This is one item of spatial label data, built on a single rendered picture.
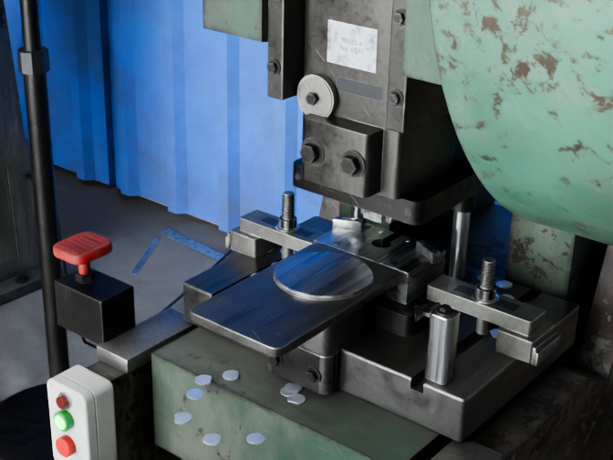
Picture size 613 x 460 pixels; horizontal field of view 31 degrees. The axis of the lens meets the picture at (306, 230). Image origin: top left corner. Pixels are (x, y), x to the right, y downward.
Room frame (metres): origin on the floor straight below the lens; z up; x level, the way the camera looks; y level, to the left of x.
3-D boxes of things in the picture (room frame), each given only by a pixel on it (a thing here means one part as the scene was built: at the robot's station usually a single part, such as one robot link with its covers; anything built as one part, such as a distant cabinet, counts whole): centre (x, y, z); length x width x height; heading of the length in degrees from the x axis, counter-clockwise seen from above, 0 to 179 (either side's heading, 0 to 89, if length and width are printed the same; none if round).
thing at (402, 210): (1.34, -0.10, 0.86); 0.20 x 0.16 x 0.05; 52
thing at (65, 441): (1.20, 0.31, 0.54); 0.03 x 0.01 x 0.03; 52
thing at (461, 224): (1.33, -0.20, 0.81); 0.02 x 0.02 x 0.14
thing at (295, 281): (1.19, 0.01, 0.72); 0.25 x 0.14 x 0.14; 142
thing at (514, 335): (1.23, -0.23, 0.76); 0.17 x 0.06 x 0.10; 52
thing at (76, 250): (1.35, 0.30, 0.72); 0.07 x 0.06 x 0.08; 142
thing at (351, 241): (1.33, -0.10, 0.76); 0.15 x 0.09 x 0.05; 52
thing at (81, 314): (1.34, 0.29, 0.62); 0.10 x 0.06 x 0.20; 52
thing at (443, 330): (1.12, -0.16, 0.75); 0.03 x 0.03 x 0.10; 52
